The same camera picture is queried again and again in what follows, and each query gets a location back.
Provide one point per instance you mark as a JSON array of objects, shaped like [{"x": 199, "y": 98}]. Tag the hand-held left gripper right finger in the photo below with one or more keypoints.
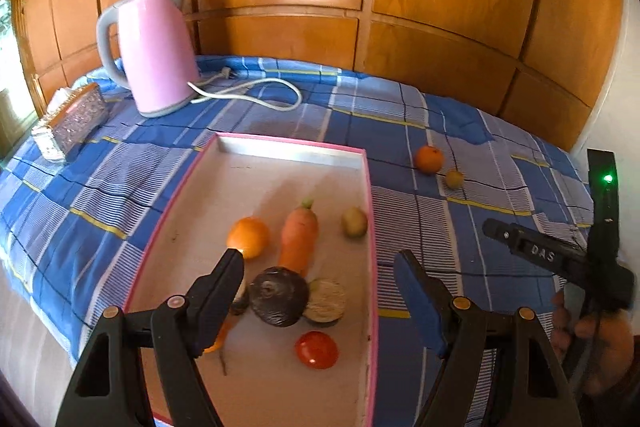
[{"x": 420, "y": 302}]

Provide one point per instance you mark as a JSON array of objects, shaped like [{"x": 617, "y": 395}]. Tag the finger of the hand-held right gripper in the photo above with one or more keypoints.
[{"x": 540, "y": 252}]

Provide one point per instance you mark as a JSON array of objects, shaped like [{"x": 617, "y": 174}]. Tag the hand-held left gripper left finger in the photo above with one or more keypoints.
[{"x": 215, "y": 292}]

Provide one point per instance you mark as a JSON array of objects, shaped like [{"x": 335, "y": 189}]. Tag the dark purple round vegetable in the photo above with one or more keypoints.
[{"x": 277, "y": 297}]

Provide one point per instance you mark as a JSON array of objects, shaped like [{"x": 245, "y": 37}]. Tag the large orange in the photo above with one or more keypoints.
[{"x": 250, "y": 237}]

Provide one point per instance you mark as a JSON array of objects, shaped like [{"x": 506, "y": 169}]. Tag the orange carrot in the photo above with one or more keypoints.
[{"x": 299, "y": 237}]

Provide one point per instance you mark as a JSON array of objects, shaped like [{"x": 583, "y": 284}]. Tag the yellow round fruit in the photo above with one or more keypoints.
[{"x": 354, "y": 221}]

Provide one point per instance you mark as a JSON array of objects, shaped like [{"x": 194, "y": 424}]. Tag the red tomato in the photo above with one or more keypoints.
[{"x": 316, "y": 350}]

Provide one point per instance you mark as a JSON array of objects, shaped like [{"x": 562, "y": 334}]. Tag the pink-rimmed white tray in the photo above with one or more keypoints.
[{"x": 280, "y": 187}]

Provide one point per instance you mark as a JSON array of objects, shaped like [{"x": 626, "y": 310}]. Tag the person's right hand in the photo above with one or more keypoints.
[{"x": 610, "y": 347}]

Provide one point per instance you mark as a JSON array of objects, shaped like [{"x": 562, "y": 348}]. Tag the blue plaid blanket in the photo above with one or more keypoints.
[{"x": 425, "y": 227}]

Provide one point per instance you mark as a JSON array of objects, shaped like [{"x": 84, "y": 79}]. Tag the small green fruit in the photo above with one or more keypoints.
[{"x": 454, "y": 180}]

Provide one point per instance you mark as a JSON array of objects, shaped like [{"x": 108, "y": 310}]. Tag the orange with dark stem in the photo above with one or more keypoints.
[{"x": 429, "y": 160}]

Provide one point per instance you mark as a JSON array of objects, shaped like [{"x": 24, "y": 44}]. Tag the patterned tissue box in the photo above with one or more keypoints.
[{"x": 80, "y": 119}]

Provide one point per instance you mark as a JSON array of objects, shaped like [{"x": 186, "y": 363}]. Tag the pink electric kettle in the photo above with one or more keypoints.
[{"x": 155, "y": 52}]

